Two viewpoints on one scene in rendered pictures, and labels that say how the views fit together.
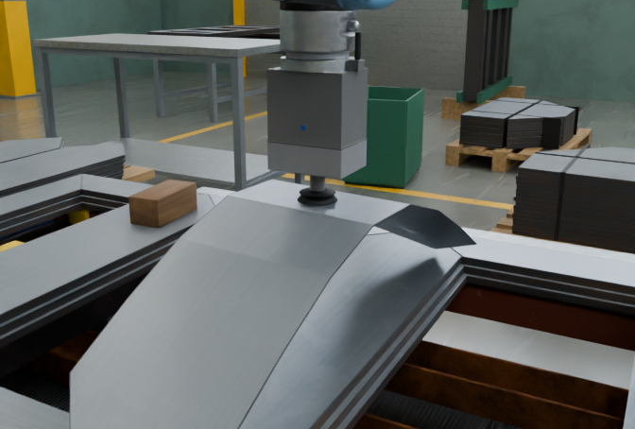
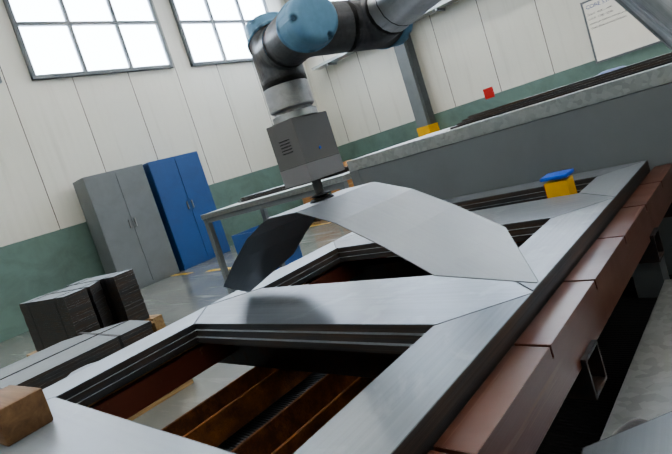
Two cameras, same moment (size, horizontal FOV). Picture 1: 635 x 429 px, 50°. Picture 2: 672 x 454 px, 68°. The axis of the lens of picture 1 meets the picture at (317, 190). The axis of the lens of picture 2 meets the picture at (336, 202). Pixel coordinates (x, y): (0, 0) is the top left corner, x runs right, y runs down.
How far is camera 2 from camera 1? 0.93 m
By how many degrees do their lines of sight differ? 74
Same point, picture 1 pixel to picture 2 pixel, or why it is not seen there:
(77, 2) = not seen: outside the picture
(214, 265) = (375, 214)
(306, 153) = (326, 162)
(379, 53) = not seen: outside the picture
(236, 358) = (454, 217)
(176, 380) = (460, 236)
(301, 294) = (419, 196)
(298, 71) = (311, 112)
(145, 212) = (28, 414)
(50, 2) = not seen: outside the picture
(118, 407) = (471, 257)
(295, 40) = (303, 95)
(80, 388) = (450, 271)
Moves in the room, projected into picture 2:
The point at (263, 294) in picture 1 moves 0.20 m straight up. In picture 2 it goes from (412, 204) to (372, 75)
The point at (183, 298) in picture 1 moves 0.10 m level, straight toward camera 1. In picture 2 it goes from (396, 226) to (467, 204)
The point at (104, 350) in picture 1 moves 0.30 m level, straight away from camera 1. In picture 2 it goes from (422, 258) to (186, 337)
